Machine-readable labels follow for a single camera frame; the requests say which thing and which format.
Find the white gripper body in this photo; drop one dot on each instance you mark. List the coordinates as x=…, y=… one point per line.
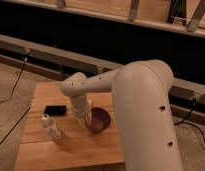
x=81, y=107

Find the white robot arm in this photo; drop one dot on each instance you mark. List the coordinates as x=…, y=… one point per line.
x=143, y=116

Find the black rectangular phone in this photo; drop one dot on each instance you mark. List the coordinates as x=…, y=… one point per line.
x=58, y=110

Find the dark ceramic bowl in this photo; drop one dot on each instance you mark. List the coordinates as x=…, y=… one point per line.
x=99, y=120

